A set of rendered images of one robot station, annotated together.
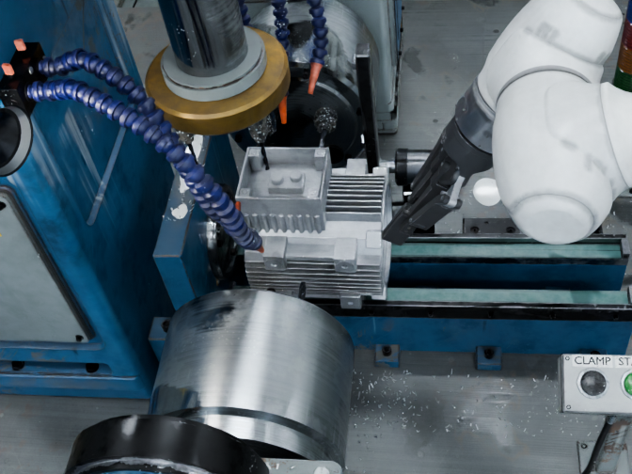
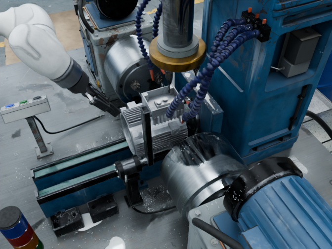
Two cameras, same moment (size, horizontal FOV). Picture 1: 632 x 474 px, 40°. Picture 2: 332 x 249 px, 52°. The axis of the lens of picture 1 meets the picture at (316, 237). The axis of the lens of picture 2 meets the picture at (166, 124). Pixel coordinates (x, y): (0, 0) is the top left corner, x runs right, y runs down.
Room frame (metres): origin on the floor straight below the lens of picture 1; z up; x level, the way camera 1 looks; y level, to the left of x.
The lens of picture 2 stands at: (1.56, -0.49, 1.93)
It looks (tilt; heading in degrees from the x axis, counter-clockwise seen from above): 47 degrees down; 143
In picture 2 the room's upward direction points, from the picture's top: 1 degrees counter-clockwise
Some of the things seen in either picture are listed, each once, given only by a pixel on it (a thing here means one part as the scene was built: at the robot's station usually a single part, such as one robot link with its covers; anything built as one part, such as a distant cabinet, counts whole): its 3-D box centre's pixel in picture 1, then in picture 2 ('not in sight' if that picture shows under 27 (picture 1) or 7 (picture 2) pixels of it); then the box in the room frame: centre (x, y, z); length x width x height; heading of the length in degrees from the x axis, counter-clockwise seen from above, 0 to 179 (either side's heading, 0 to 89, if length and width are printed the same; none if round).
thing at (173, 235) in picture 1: (191, 248); (203, 117); (0.90, 0.20, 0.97); 0.30 x 0.11 x 0.34; 166
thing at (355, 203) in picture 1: (321, 231); (153, 126); (0.85, -0.01, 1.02); 0.20 x 0.19 x 0.19; 75
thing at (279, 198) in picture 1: (286, 189); (162, 104); (0.86, 0.03, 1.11); 0.12 x 0.11 x 0.07; 75
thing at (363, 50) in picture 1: (370, 117); (146, 138); (0.96, -0.11, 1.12); 0.04 x 0.03 x 0.26; 76
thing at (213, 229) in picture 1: (225, 231); (188, 114); (0.88, 0.14, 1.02); 0.15 x 0.02 x 0.15; 166
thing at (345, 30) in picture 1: (306, 75); (211, 186); (1.18, -0.03, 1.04); 0.41 x 0.25 x 0.25; 166
